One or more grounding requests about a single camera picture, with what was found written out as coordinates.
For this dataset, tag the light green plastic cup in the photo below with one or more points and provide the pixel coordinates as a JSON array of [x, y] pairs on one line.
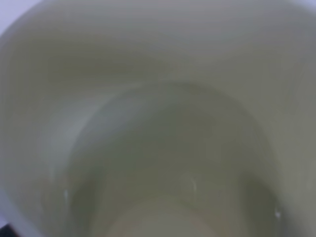
[[159, 118]]

